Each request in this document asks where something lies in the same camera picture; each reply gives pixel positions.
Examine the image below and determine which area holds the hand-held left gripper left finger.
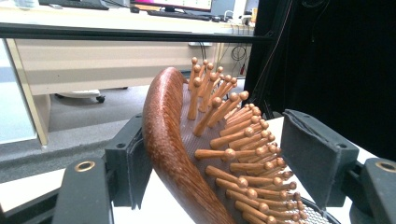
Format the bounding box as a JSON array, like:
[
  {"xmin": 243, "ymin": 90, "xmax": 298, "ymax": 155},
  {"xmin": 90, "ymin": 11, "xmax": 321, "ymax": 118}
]
[{"xmin": 104, "ymin": 113, "xmax": 154, "ymax": 210}]

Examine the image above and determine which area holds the black mesh pen holder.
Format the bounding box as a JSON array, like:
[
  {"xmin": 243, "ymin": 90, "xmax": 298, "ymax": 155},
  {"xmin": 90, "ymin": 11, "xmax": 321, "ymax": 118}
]
[{"xmin": 297, "ymin": 196, "xmax": 343, "ymax": 224}]

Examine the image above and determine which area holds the light wooden office desk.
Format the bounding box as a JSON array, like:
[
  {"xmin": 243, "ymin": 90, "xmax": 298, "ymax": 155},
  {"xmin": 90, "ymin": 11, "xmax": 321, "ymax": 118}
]
[{"xmin": 0, "ymin": 4, "xmax": 257, "ymax": 147}]

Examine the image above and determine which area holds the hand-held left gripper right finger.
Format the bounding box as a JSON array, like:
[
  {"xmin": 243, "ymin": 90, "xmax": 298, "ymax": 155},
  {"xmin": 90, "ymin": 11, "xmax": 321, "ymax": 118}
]
[{"xmin": 279, "ymin": 108, "xmax": 361, "ymax": 210}]

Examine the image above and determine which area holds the black metal rail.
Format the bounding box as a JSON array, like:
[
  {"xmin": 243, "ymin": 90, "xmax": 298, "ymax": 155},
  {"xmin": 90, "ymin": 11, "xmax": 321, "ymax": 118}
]
[{"xmin": 0, "ymin": 21, "xmax": 276, "ymax": 44}]

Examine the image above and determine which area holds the white power socket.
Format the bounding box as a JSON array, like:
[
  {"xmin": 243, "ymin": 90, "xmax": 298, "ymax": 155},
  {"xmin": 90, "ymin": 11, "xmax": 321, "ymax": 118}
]
[{"xmin": 187, "ymin": 41, "xmax": 213, "ymax": 48}]

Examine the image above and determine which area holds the black keyboard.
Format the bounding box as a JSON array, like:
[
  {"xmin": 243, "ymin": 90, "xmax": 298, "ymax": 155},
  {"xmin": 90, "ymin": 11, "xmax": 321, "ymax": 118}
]
[
  {"xmin": 38, "ymin": 0, "xmax": 110, "ymax": 11},
  {"xmin": 146, "ymin": 9, "xmax": 213, "ymax": 21}
]

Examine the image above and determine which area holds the black power cable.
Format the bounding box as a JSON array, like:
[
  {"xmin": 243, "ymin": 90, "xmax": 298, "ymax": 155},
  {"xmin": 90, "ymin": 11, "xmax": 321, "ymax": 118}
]
[{"xmin": 199, "ymin": 42, "xmax": 209, "ymax": 63}]

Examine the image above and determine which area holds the white office chair base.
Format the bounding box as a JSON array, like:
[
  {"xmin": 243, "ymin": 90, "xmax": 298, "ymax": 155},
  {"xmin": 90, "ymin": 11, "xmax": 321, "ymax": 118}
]
[{"xmin": 54, "ymin": 89, "xmax": 106, "ymax": 105}]

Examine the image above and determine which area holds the coiled black cable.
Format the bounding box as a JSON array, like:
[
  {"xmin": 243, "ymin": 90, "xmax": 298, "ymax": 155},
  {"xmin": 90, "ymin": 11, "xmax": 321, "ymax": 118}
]
[{"xmin": 231, "ymin": 45, "xmax": 248, "ymax": 77}]

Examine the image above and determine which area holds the black curtain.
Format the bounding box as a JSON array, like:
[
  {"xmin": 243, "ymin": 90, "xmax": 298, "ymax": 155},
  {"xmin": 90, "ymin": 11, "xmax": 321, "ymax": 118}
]
[{"xmin": 242, "ymin": 0, "xmax": 396, "ymax": 162}]

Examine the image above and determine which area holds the wooden paddle hairbrush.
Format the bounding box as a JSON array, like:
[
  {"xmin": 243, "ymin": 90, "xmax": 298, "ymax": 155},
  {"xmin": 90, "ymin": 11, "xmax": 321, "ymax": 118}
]
[{"xmin": 141, "ymin": 56, "xmax": 310, "ymax": 224}]

